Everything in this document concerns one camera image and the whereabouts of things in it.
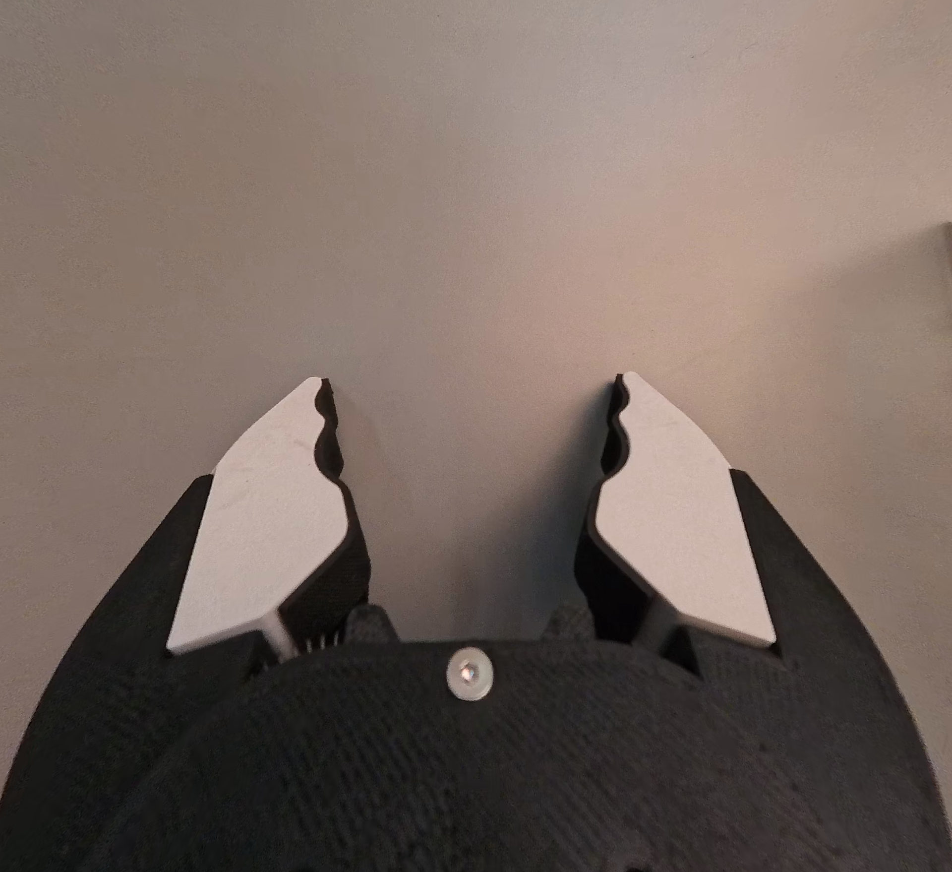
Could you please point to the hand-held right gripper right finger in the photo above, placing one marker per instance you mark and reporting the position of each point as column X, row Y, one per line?
column 677, row 537

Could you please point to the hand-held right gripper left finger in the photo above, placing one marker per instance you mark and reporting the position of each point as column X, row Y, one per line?
column 268, row 530

